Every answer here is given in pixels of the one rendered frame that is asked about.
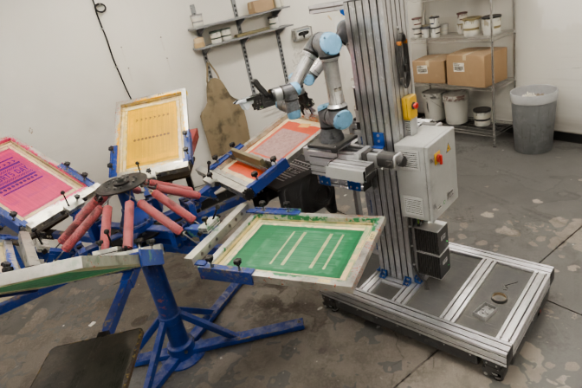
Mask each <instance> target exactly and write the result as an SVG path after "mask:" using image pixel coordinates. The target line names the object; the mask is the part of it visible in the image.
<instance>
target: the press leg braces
mask: <svg viewBox="0 0 582 388"><path fill-rule="evenodd" d="M180 309H181V313H180V316H181V318H182V320H185V321H188V322H190V323H192V324H194V325H197V326H199V327H202V328H204V329H207V330H209V331H212V332H213V333H217V334H220V335H222V336H223V337H224V342H226V341H230V340H237V339H240V331H238V332H233V331H231V330H229V329H227V328H224V327H221V326H219V325H217V324H214V323H212V322H209V321H207V320H204V319H202V318H199V317H197V316H196V315H193V314H204V316H203V318H206V319H210V318H211V317H212V316H213V314H214V313H215V312H216V311H217V309H218V308H214V307H210V308H209V309H208V308H197V307H180ZM157 328H158V332H157V336H156V339H155V343H154V347H153V350H152V356H151V359H150V363H149V366H148V370H147V374H146V377H145V383H144V386H143V388H155V387H156V385H157V384H158V383H155V382H153V381H154V378H155V374H156V371H157V367H158V361H159V357H160V354H161V350H162V346H163V343H164V339H165V333H166V329H167V326H166V324H165V323H164V322H159V320H158V317H157V318H156V320H155V321H154V322H153V323H152V324H151V326H150V327H149V328H148V330H147V331H146V332H145V334H144V336H143V339H142V342H141V345H140V349H139V352H140V351H141V349H142V348H143V347H144V345H145V344H146V342H147V341H148V340H149V339H150V338H151V337H152V335H153V334H154V332H155V331H156V330H157Z"/></svg>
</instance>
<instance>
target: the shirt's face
mask: <svg viewBox="0 0 582 388"><path fill-rule="evenodd" d="M296 159H298V160H300V161H303V162H306V163H309V161H306V160H305V156H304V155H302V154H301V155H300V156H299V157H298V158H296ZM310 173H312V172H311V169H309V170H307V171H304V172H302V173H300V174H298V175H296V176H294V177H291V178H289V179H287V180H285V181H283V182H282V181H281V180H278V179H274V180H273V181H272V182H271V183H270V184H268V186H270V187H272V188H274V189H276V190H278V189H279V188H281V187H282V186H284V185H286V184H290V183H292V182H294V181H295V180H297V179H299V178H302V177H304V176H306V175H308V174H310Z"/></svg>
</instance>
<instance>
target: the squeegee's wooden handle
mask: <svg viewBox="0 0 582 388"><path fill-rule="evenodd" d="M231 151H232V153H233V155H234V157H235V158H239V159H241V160H243V161H246V162H248V163H251V164H252V165H257V166H258V165H260V166H263V167H265V168H267V165H266V163H265V161H264V159H263V158H260V157H257V156H255V155H252V154H250V153H247V152H243V151H241V150H238V149H236V148H232V149H231Z"/></svg>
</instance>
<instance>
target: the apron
mask: <svg viewBox="0 0 582 388"><path fill-rule="evenodd" d="M208 63H209V65H210V66H211V68H212V69H213V70H214V72H215V73H216V75H217V78H218V79H217V78H211V79H210V80H209V81H208ZM206 82H207V86H206V93H207V104H206V106H205V108H204V110H203V111H202V112H201V115H200V118H201V121H202V123H203V127H204V132H205V135H206V139H207V142H208V145H209V148H210V154H211V157H212V156H214V155H217V156H218V157H220V156H223V155H224V154H226V153H227V152H229V151H230V150H231V149H232V148H233V147H230V143H231V142H235V146H234V147H236V146H237V145H239V144H240V143H241V144H242V145H243V144H245V143H246V142H247V141H249V140H250V136H249V128H248V123H247V120H246V116H245V112H244V110H242V108H241V106H240V105H239V104H233V103H234V102H235V101H236V100H237V99H236V98H234V97H232V96H231V95H230V93H229V92H228V90H227V88H226V86H224V84H223V83H222V81H221V80H220V77H219V75H218V73H217V71H216V70H215V69H214V68H213V66H212V65H211V64H210V62H209V61H207V62H206Z"/></svg>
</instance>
